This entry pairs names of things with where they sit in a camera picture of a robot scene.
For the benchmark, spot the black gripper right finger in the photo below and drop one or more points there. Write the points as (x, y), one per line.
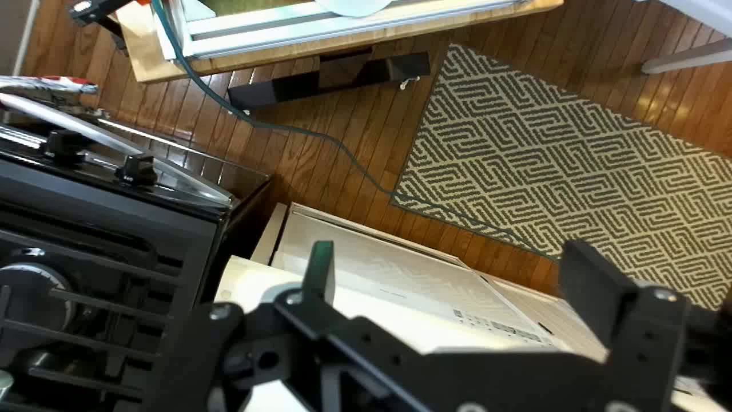
(639, 326)

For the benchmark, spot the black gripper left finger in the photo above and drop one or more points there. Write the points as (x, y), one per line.
(352, 326)

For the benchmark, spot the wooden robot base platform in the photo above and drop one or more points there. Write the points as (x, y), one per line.
(215, 44)

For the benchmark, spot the white dishwasher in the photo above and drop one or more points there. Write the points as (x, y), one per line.
(426, 297)

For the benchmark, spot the black gas stove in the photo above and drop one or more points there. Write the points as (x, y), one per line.
(108, 236)

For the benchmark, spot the patterned green floor rug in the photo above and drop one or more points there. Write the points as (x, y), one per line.
(523, 160)

